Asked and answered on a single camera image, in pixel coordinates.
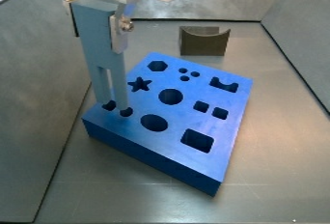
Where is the dark olive arch block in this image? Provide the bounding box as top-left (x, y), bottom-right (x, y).
top-left (179, 26), bottom-right (232, 56)

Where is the light blue square-circle peg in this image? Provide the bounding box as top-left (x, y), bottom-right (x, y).
top-left (71, 0), bottom-right (129, 110)

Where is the blue shape-sorting board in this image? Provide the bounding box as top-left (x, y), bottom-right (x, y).
top-left (83, 52), bottom-right (253, 196)

